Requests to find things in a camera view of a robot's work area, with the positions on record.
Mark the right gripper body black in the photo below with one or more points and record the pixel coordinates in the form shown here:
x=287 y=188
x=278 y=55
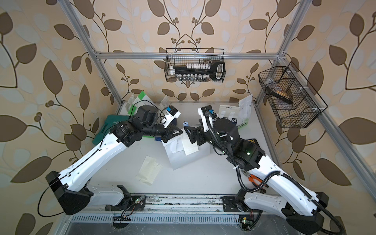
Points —
x=204 y=136

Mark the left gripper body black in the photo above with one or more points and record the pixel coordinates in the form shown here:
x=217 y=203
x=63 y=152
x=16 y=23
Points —
x=165 y=132

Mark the white bag back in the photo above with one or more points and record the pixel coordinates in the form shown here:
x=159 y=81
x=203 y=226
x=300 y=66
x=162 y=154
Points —
x=181 y=151

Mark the green white cool tea bag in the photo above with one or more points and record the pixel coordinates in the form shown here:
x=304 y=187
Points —
x=141 y=99

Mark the small dark navy bag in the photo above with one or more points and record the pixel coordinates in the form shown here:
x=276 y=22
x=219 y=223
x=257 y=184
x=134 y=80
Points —
x=129 y=103

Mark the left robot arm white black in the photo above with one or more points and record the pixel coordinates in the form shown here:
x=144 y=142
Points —
x=71 y=186

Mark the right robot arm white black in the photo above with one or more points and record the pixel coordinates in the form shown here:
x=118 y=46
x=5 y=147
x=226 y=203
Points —
x=265 y=185

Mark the white green bag right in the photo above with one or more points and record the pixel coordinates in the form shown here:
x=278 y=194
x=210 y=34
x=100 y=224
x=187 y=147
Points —
x=244 y=114

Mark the green plastic tool case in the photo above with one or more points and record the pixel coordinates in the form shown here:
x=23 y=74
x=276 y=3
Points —
x=110 y=121

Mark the black socket set holder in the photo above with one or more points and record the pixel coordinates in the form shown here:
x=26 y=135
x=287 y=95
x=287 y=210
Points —
x=210 y=70

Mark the object in right basket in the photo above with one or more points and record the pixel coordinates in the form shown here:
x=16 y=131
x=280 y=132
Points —
x=279 y=95

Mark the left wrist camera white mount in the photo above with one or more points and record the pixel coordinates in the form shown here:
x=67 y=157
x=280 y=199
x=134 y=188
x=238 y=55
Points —
x=171 y=114

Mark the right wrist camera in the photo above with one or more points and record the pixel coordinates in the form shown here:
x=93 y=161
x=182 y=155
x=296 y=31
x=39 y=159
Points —
x=208 y=115

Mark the back wire basket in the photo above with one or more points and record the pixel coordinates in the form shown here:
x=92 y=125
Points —
x=182 y=56

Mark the wire basket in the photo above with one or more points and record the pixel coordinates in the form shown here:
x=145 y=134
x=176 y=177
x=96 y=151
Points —
x=307 y=103
x=182 y=56

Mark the orange handled pliers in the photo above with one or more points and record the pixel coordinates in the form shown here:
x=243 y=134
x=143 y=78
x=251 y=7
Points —
x=255 y=182

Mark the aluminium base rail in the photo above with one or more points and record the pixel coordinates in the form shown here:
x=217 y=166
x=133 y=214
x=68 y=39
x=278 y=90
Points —
x=176 y=204

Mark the right wire basket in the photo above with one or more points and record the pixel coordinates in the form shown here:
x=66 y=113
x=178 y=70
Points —
x=307 y=103

